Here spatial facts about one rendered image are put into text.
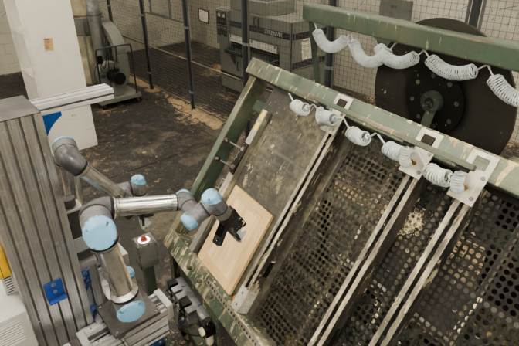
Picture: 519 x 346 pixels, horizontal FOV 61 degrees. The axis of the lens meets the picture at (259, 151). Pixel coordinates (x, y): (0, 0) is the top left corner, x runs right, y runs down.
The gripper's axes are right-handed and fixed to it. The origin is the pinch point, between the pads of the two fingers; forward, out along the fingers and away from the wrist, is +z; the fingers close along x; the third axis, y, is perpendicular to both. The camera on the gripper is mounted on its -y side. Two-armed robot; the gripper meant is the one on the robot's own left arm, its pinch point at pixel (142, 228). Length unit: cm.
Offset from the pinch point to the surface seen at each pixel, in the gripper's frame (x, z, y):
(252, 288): -80, -2, 28
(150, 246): -6.0, 10.7, 1.9
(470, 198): -152, -77, 73
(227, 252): -48, 0, 31
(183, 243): -13.9, 11.0, 19.6
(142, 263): -6.0, 20.7, -4.8
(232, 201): -32, -20, 45
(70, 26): 353, -57, 48
